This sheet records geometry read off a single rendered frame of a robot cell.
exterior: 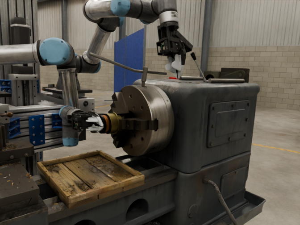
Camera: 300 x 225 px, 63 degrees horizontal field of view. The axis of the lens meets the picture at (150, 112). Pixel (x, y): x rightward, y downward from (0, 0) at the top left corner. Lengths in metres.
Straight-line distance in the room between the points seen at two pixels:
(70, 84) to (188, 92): 0.61
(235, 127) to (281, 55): 9.67
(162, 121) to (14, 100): 0.95
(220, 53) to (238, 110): 10.13
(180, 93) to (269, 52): 10.01
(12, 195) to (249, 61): 10.70
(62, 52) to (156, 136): 0.55
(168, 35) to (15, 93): 0.99
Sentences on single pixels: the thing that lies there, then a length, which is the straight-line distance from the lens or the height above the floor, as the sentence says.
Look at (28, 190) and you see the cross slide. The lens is 0.77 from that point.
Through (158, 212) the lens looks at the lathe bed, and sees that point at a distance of 1.14.
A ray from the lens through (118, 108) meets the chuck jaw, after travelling 1.06.
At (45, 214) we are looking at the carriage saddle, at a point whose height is 0.91.
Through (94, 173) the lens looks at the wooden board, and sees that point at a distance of 1.04.
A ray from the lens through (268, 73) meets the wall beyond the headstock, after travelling 10.95.
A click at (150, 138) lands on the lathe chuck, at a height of 1.04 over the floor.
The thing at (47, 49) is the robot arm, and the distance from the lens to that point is 1.16.
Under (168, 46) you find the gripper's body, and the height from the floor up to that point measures 1.40.
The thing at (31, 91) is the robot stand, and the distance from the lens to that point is 1.65.
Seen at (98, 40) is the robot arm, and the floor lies 1.46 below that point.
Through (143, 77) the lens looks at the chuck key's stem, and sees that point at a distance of 1.04.
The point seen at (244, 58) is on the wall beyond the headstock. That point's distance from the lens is 11.14.
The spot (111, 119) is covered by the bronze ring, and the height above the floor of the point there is 1.10.
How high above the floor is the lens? 1.31
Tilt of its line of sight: 10 degrees down
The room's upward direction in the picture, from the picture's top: 2 degrees clockwise
